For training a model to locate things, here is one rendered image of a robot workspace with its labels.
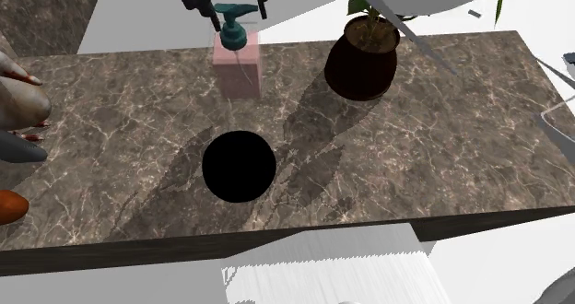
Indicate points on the potted plant dark brown pot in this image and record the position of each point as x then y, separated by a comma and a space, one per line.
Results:
361, 65

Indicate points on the black round object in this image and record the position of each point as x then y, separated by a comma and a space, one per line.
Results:
239, 167

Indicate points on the pink soap dispenser teal pump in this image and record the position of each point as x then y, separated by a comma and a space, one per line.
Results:
238, 65

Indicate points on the orange rounded object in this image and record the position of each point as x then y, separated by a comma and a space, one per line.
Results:
11, 206

